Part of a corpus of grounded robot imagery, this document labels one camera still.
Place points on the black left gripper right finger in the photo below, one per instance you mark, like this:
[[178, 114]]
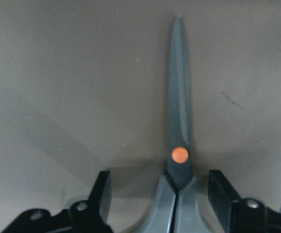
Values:
[[223, 199]]

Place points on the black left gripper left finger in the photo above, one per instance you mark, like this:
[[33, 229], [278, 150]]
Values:
[[99, 200]]

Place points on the grey orange scissors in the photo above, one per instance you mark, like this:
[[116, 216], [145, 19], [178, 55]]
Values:
[[175, 207]]

